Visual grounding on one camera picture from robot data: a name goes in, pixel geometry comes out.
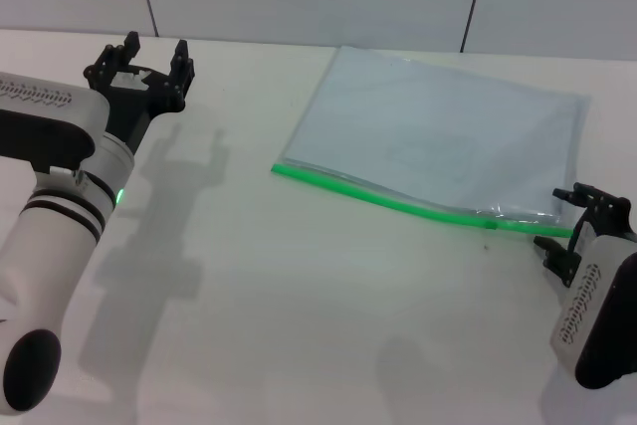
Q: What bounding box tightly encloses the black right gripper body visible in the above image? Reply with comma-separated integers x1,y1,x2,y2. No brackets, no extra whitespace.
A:
570,193,637,267

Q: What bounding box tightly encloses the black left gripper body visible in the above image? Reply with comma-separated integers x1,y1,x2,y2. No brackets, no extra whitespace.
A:
99,65,188,153

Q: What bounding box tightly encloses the clear document bag green zipper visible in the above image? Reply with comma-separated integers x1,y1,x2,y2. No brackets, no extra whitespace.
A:
271,45,592,239

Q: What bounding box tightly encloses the grey black left wrist camera box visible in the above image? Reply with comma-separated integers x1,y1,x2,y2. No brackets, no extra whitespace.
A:
0,71,110,175

